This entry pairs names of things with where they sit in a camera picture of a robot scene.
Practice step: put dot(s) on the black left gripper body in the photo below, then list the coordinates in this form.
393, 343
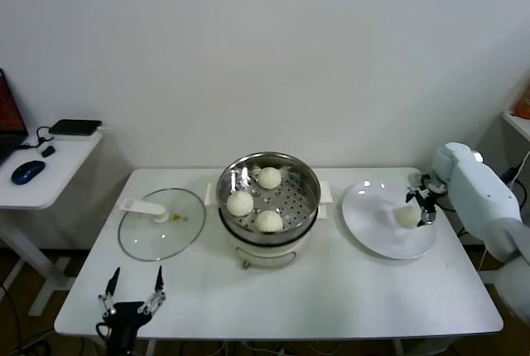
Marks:
124, 314

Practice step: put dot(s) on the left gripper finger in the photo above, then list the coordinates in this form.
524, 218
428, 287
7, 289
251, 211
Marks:
114, 283
159, 281

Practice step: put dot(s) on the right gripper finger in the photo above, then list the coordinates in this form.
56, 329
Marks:
428, 215
412, 195

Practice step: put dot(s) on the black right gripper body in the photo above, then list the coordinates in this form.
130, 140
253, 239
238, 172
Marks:
426, 198

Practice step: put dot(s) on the white steamed baozi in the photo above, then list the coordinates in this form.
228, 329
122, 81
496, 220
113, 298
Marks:
270, 177
409, 217
268, 221
239, 203

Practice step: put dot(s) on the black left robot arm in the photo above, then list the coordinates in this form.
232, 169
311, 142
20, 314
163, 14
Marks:
122, 341

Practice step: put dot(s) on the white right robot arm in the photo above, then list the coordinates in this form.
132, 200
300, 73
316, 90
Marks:
484, 198

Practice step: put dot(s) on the stainless steel steamer basket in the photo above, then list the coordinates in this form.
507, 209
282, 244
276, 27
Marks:
294, 203

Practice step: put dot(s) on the white round plate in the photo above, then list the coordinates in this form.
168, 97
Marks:
372, 219

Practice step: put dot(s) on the white electric cooker base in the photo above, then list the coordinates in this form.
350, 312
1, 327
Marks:
265, 252

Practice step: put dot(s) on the white side table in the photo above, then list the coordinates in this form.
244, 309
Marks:
62, 174

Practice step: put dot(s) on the orange brown packet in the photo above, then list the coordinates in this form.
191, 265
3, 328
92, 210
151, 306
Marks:
523, 107

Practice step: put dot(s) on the blue computer mouse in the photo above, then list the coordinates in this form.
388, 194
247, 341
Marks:
27, 171

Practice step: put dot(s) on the black flat box device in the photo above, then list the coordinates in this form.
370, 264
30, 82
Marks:
74, 126

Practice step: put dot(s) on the black laptop with red screen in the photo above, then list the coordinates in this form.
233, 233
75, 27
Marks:
10, 116

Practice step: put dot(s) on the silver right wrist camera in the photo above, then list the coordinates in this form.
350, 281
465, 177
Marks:
418, 178

